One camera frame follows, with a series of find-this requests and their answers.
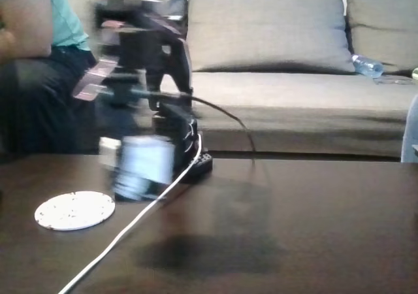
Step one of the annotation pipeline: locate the white and black servo box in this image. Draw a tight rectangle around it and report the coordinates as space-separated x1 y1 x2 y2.
99 135 176 203

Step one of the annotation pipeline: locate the black webcam on gripper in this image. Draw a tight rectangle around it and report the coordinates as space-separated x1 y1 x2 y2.
72 57 116 101

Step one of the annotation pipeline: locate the person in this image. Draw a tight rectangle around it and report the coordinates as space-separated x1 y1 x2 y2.
0 0 108 156

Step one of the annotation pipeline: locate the round white speckled coaster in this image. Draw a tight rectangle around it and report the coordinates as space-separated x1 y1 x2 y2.
34 191 116 232

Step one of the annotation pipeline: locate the grey fabric sofa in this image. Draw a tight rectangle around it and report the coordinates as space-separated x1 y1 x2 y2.
48 0 418 161

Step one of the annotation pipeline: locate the clear plastic water bottle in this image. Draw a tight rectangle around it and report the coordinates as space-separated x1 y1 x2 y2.
351 54 385 79

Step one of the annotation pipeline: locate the person's leg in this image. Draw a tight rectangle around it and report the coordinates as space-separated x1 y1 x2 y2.
400 93 418 163

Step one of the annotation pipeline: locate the black webcam cable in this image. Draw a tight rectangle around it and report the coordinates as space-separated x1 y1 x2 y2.
107 90 259 166

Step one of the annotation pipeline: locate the white power cable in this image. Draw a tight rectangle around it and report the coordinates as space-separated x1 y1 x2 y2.
57 133 202 294

